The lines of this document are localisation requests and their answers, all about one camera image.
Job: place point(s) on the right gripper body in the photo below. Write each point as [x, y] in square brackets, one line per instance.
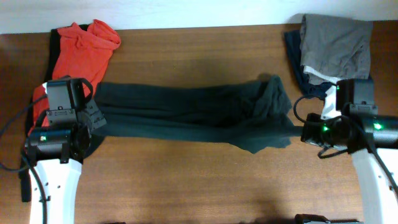
[323, 135]

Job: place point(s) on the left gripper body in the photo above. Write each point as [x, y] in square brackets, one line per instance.
[92, 116]

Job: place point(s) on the black t-shirt white letters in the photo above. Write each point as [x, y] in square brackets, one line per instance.
[251, 116]

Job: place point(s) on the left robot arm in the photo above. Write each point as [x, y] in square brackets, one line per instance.
[55, 153]

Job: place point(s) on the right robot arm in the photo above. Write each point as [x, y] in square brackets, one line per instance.
[350, 123]

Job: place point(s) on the red t-shirt white print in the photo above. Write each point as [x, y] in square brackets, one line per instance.
[85, 51]

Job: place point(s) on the grey folded garment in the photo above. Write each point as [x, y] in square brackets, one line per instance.
[335, 48]

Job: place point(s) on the black garment under pile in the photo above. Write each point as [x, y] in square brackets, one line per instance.
[54, 52]

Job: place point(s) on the navy folded garment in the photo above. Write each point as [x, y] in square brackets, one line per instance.
[292, 42]

